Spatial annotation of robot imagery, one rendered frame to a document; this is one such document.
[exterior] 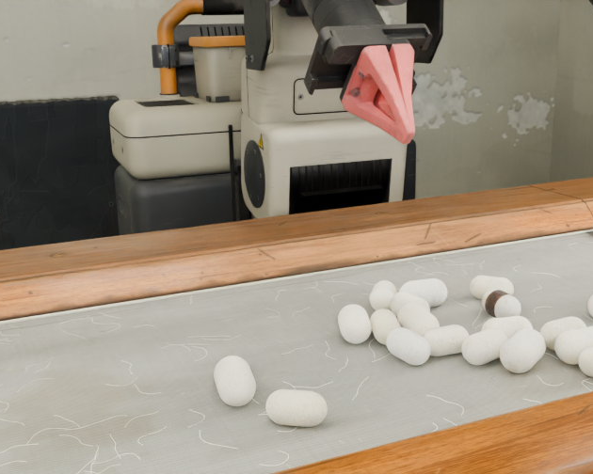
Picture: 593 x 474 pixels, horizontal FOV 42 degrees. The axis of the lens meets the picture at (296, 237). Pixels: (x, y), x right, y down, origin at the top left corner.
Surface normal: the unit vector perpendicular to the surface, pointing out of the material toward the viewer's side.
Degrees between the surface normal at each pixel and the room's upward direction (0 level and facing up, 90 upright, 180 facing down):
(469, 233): 45
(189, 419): 0
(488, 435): 0
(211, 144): 90
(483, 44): 90
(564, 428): 0
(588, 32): 90
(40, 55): 92
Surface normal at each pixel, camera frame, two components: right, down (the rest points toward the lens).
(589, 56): -0.94, 0.11
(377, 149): 0.35, 0.37
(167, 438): -0.03, -0.96
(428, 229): 0.26, -0.52
